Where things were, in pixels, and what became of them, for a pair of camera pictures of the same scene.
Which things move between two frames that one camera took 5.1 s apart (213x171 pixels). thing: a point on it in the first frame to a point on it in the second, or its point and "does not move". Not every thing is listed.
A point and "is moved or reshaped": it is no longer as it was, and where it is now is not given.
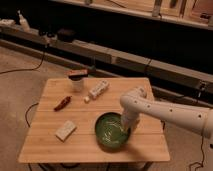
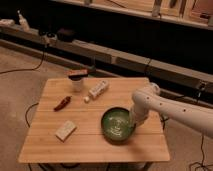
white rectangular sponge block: [66, 131] does not move
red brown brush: [78, 74] does not move
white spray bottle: [23, 23] does not move
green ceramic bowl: [111, 133] is moved or reshaped
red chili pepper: [62, 103] does not move
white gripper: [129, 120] to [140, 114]
